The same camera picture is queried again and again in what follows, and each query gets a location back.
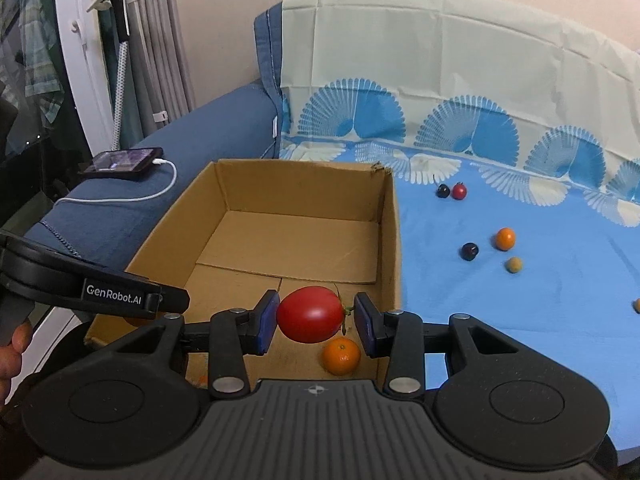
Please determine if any person's left hand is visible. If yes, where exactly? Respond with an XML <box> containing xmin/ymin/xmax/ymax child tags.
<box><xmin>0</xmin><ymin>320</ymin><xmax>32</xmax><ymax>404</ymax></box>

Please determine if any plaid shirt hanging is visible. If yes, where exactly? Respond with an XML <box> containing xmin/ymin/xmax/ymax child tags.
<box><xmin>0</xmin><ymin>0</ymin><xmax>66</xmax><ymax>126</ymax></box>

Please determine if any large red tomato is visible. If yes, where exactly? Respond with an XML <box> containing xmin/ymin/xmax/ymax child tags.
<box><xmin>277</xmin><ymin>286</ymin><xmax>345</xmax><ymax>344</ymax></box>

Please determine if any white door frame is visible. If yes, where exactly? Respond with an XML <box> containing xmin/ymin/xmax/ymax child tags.
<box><xmin>55</xmin><ymin>0</ymin><xmax>114</xmax><ymax>154</ymax></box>

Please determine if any blue patterned cloth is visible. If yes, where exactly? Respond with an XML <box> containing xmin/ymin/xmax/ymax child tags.
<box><xmin>279</xmin><ymin>0</ymin><xmax>639</xmax><ymax>451</ymax></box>

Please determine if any orange tangerine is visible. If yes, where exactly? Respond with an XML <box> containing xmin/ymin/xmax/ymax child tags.
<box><xmin>494</xmin><ymin>228</ymin><xmax>516</xmax><ymax>252</ymax></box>

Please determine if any blue sofa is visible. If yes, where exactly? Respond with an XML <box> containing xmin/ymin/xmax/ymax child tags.
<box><xmin>26</xmin><ymin>4</ymin><xmax>282</xmax><ymax>270</ymax></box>

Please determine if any orange in box corner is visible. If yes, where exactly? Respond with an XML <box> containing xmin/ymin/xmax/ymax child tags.
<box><xmin>321</xmin><ymin>337</ymin><xmax>361</xmax><ymax>376</ymax></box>

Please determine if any grey curtain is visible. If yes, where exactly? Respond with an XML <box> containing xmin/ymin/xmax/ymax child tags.
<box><xmin>94</xmin><ymin>0</ymin><xmax>198</xmax><ymax>141</ymax></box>

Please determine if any black smartphone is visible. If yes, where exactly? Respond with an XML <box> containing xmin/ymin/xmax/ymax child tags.
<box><xmin>79</xmin><ymin>148</ymin><xmax>164</xmax><ymax>180</ymax></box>

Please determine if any dark plum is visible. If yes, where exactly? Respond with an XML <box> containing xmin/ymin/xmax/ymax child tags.
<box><xmin>460</xmin><ymin>242</ymin><xmax>480</xmax><ymax>261</ymax></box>
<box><xmin>436</xmin><ymin>184</ymin><xmax>451</xmax><ymax>198</ymax></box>

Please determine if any cardboard box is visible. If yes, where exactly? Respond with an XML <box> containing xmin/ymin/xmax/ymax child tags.
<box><xmin>83</xmin><ymin>158</ymin><xmax>404</xmax><ymax>386</ymax></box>

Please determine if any white charging cable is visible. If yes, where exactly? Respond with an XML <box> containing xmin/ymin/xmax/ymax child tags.
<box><xmin>52</xmin><ymin>157</ymin><xmax>179</xmax><ymax>207</ymax></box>

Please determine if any red cherry tomato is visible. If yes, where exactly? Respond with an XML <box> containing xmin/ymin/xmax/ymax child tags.
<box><xmin>451</xmin><ymin>182</ymin><xmax>468</xmax><ymax>200</ymax></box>

